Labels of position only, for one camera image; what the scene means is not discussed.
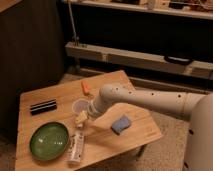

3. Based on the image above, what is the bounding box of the orange marker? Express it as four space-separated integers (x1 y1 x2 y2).
81 81 93 98

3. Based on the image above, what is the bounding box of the white plastic bottle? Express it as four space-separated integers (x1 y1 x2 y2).
68 124 84 163

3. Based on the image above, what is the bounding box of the metal stand pole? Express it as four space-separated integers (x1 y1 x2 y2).
67 0 79 46

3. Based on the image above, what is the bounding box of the black handle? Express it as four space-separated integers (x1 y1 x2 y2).
164 56 193 65

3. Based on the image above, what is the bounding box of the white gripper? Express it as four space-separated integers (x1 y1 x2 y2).
75 96 109 125

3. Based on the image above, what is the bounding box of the clear plastic cup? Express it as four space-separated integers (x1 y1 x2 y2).
72 98 89 116

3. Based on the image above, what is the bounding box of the wooden table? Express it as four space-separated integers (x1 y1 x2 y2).
15 80 162 171

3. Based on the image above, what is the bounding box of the wooden bench rail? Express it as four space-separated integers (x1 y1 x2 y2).
65 42 213 80

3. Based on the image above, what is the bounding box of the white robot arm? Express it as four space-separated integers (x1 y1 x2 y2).
75 84 213 171

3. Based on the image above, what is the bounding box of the black striped block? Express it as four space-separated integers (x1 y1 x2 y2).
30 100 57 115

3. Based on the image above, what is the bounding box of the green bowl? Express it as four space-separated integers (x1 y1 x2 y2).
29 122 69 161

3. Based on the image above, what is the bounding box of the blue sponge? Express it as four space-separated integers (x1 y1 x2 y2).
111 115 131 135

